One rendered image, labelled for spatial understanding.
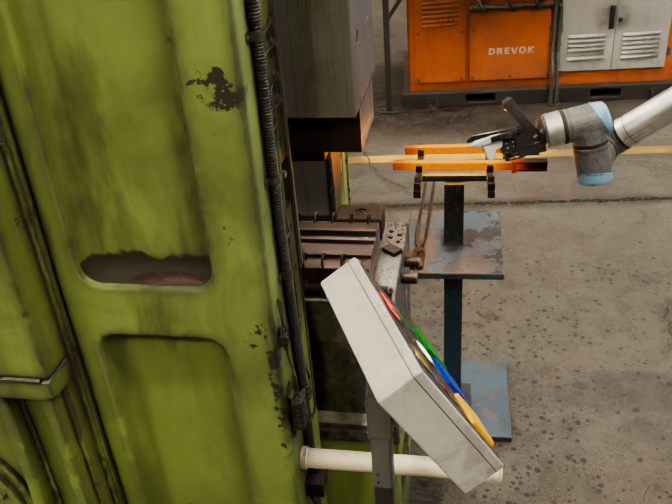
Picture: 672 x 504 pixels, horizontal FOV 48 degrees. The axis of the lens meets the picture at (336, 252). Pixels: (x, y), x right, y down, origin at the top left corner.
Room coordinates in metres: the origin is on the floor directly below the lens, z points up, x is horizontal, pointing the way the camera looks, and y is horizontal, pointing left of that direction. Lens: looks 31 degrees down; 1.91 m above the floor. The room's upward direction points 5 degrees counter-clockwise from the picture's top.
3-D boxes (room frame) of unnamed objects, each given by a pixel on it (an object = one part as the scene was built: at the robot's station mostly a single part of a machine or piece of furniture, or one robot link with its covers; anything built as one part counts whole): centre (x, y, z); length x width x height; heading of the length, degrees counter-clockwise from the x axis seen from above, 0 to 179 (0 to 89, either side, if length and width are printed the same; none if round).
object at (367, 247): (1.61, 0.11, 0.96); 0.42 x 0.20 x 0.09; 78
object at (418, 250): (2.22, -0.30, 0.68); 0.60 x 0.04 x 0.01; 167
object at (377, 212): (1.75, -0.07, 0.95); 0.12 x 0.08 x 0.06; 78
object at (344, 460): (1.21, -0.11, 0.62); 0.44 x 0.05 x 0.05; 78
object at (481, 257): (2.08, -0.38, 0.66); 0.40 x 0.30 x 0.02; 170
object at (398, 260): (1.67, 0.11, 0.69); 0.56 x 0.38 x 0.45; 78
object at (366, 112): (1.61, 0.11, 1.32); 0.42 x 0.20 x 0.10; 78
